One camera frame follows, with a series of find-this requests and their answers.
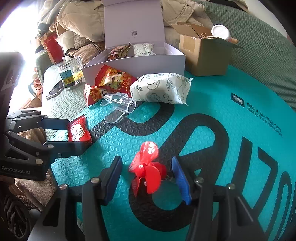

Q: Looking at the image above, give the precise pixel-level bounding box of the red ketchup sachet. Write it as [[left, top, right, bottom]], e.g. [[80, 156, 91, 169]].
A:
[[67, 115, 92, 143]]

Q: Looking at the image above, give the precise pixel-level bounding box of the red plastic propeller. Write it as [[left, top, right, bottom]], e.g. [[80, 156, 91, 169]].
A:
[[128, 141, 167, 196]]

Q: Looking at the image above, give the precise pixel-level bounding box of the red fortune-god snack pack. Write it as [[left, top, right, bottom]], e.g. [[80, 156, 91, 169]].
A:
[[95, 64, 137, 94], [84, 84, 108, 107]]

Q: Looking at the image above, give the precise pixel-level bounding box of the brown gold snack pack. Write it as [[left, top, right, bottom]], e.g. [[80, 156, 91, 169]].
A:
[[107, 43, 131, 61]]

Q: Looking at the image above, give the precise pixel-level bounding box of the white bread-print snack pack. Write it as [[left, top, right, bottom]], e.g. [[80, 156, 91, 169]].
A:
[[133, 43, 154, 56], [130, 73, 193, 104]]

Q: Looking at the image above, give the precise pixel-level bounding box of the smartphone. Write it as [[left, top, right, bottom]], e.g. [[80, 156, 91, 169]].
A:
[[46, 80, 64, 100]]

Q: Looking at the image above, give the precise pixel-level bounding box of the clear plastic jar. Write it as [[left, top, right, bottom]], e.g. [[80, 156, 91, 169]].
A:
[[58, 57, 85, 90]]

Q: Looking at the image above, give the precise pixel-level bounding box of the red paper bag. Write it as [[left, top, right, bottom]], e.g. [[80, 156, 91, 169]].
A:
[[38, 31, 64, 64]]

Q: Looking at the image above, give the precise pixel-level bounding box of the teal foam mat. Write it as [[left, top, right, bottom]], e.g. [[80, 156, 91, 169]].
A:
[[52, 67, 295, 240]]

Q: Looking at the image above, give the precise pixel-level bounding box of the brown striped pillow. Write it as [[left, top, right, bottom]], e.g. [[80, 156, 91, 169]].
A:
[[66, 33, 105, 66]]

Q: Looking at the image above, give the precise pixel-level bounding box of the beige puffer jacket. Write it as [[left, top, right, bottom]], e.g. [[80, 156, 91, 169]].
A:
[[37, 1, 213, 46]]

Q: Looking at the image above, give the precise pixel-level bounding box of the lavender open gift box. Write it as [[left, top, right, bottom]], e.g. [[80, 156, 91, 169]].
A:
[[82, 1, 185, 85]]

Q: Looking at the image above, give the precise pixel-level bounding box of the small brown cardboard box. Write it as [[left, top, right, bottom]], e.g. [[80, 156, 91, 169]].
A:
[[172, 22, 240, 76]]

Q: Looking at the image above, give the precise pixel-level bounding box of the green sofa cover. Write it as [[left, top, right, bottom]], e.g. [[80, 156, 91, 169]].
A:
[[36, 0, 296, 204]]

